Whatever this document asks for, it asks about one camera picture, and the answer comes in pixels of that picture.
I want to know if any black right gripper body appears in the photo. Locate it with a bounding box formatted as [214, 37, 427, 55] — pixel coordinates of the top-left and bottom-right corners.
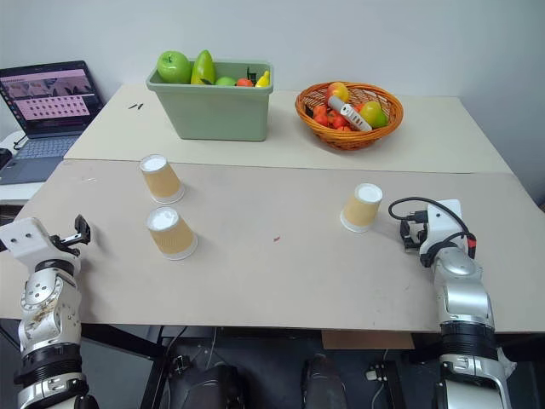
[406, 217, 429, 248]

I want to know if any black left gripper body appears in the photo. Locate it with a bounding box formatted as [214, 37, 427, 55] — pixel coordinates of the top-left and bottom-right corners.
[48, 233, 82, 257]

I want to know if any brown paper cup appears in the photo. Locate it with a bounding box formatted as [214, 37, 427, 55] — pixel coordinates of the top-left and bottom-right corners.
[139, 153, 186, 205]
[145, 206, 199, 262]
[339, 182, 384, 234]

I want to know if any orange wicker basket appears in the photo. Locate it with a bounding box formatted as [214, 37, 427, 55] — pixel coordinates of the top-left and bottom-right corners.
[295, 81, 405, 152]

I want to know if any brown cardboard piece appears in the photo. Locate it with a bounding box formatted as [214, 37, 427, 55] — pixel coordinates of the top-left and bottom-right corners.
[320, 329, 416, 351]

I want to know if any yellow green toy fruit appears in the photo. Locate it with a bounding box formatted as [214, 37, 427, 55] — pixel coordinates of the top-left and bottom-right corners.
[359, 100, 390, 130]

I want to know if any red toy vegetable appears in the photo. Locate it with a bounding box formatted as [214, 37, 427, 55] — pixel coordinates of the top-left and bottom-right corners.
[328, 111, 353, 133]

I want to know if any grey white cylindrical device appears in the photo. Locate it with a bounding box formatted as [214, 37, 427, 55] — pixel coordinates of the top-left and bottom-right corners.
[326, 95, 374, 133]

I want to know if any open dark laptop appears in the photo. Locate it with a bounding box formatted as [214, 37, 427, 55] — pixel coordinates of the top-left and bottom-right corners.
[0, 59, 105, 186]

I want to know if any red yellow toy apple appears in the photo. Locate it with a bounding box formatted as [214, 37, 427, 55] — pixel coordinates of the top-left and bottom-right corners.
[325, 81, 351, 104]

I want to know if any dark rounded shape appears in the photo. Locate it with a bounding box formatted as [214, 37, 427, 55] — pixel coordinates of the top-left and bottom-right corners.
[301, 353, 348, 409]
[180, 363, 245, 409]

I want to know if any green plastic bin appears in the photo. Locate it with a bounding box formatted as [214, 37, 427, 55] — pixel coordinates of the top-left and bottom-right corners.
[145, 60, 274, 142]

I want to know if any green toy apple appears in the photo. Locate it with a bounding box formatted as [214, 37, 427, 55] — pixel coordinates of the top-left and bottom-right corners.
[156, 50, 193, 85]

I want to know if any green toy mango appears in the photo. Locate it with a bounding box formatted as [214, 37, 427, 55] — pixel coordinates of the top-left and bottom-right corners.
[189, 49, 218, 86]

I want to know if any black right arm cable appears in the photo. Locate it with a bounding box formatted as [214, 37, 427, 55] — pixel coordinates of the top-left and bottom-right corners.
[387, 196, 478, 268]

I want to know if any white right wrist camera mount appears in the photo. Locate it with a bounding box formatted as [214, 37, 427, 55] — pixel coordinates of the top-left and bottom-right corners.
[418, 199, 466, 257]

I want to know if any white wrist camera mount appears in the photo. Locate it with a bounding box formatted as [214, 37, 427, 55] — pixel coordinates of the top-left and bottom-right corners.
[0, 216, 57, 262]
[418, 199, 466, 257]

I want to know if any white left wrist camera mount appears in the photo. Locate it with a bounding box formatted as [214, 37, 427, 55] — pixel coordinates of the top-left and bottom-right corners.
[0, 216, 57, 262]

